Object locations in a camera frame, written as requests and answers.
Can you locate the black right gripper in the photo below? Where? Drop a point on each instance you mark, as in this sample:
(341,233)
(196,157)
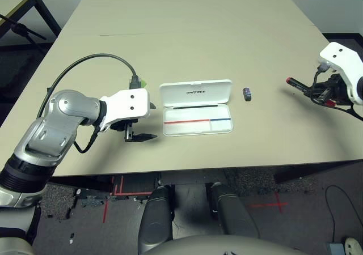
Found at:
(339,89)

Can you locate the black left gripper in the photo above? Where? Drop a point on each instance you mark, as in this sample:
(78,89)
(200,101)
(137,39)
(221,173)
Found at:
(127,124)

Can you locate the black marker red cap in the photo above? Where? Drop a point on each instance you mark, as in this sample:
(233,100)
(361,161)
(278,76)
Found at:
(297,85)

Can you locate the white plastic pencil case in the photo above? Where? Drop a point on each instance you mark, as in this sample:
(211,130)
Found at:
(195,105)

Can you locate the black eraser space print sleeve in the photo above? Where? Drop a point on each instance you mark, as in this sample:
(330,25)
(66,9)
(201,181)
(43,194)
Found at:
(247,94)

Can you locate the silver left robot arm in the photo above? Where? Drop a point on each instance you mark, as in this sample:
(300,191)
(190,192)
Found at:
(51,130)

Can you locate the grey robot left leg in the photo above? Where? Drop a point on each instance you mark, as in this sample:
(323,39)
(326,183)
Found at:
(156,218)

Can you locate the grey robot leg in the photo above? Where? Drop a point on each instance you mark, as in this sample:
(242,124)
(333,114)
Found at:
(156,218)
(232,212)

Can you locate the grey robot right leg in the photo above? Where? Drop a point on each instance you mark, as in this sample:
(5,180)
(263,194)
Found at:
(232,212)

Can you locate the beige robot torso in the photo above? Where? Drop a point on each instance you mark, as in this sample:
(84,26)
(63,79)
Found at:
(227,246)

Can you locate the white object on floor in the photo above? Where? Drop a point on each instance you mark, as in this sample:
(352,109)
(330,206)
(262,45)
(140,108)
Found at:
(354,246)

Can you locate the grey floor box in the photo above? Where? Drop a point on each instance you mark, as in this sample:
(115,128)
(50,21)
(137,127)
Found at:
(335,250)

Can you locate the black tripod stand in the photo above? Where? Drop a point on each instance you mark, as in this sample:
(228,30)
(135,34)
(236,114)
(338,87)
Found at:
(20,28)

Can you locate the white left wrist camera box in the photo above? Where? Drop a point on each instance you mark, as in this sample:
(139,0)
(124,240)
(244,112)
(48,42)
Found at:
(127,105)

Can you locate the black wall baseboard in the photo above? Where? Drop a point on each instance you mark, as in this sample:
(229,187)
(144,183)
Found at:
(343,34)

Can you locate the beige side table black frame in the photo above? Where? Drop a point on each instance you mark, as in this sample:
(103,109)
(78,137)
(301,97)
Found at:
(17,3)

